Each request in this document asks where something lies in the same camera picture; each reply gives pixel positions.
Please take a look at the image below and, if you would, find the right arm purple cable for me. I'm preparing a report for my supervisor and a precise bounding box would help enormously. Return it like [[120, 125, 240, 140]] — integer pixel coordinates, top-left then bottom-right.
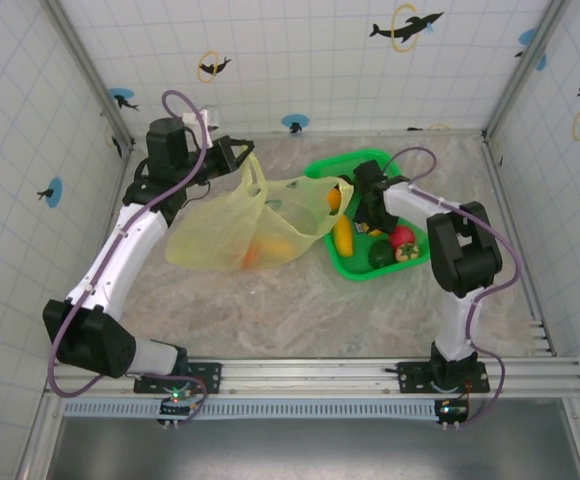
[[382, 147, 524, 430]]

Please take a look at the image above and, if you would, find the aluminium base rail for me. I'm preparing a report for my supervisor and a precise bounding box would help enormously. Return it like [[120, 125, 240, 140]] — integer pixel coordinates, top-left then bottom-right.
[[43, 355, 580, 399]]

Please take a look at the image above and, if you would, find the green plastic basket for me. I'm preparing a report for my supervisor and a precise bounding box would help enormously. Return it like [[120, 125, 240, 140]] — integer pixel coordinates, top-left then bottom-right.
[[303, 147, 431, 282]]

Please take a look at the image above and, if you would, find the aluminium side frame rail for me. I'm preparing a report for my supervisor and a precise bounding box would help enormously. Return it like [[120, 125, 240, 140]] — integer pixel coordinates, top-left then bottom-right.
[[482, 134, 557, 357], [44, 142, 136, 361]]

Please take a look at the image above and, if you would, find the red fake strawberry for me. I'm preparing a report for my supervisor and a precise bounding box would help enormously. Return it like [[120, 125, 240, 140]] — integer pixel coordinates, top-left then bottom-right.
[[394, 242, 421, 264]]

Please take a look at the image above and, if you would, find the yellow avocado print plastic bag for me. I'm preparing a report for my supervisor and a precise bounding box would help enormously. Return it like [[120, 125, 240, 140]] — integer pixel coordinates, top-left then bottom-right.
[[164, 152, 355, 275]]

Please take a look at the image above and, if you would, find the aluminium corner post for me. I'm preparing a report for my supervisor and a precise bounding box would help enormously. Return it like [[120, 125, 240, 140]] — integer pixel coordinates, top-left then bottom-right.
[[482, 0, 569, 144], [39, 0, 136, 151]]

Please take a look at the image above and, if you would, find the green round fake fruit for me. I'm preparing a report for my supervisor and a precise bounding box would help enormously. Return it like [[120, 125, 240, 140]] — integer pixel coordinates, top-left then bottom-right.
[[368, 240, 396, 270]]

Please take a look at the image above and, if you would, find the black fish blue circle sticker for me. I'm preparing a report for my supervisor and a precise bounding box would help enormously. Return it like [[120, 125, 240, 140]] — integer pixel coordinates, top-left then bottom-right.
[[280, 113, 310, 135], [513, 27, 549, 71], [36, 177, 64, 208], [108, 87, 140, 112]]

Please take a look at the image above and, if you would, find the grey metal panel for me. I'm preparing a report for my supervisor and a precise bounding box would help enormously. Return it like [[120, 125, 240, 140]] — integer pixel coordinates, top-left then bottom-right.
[[44, 417, 580, 480]]

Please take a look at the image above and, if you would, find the white slotted cable duct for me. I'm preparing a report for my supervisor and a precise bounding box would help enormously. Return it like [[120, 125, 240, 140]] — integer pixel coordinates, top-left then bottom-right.
[[62, 398, 444, 419]]

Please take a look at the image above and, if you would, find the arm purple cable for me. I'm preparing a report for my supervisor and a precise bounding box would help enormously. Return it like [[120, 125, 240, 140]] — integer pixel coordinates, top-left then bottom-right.
[[382, 147, 524, 430], [48, 89, 209, 399]]

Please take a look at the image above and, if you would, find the large dolphin yellow ring sticker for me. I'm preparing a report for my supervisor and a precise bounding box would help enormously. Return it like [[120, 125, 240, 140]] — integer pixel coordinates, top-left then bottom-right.
[[368, 3, 445, 54]]

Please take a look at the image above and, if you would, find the long aluminium frame rail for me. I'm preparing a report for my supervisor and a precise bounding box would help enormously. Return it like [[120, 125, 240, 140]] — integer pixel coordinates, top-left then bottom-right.
[[130, 128, 489, 141]]

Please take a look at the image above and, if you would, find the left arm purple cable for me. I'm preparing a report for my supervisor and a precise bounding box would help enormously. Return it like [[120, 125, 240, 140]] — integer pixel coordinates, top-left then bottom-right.
[[48, 89, 209, 399]]

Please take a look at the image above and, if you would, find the yellow-orange fake mango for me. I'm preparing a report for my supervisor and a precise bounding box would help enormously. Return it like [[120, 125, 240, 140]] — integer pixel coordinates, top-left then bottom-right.
[[257, 237, 296, 261]]

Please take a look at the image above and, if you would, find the red fake apple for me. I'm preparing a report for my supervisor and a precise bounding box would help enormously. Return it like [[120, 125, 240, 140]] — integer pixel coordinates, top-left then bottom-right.
[[388, 224, 416, 249]]

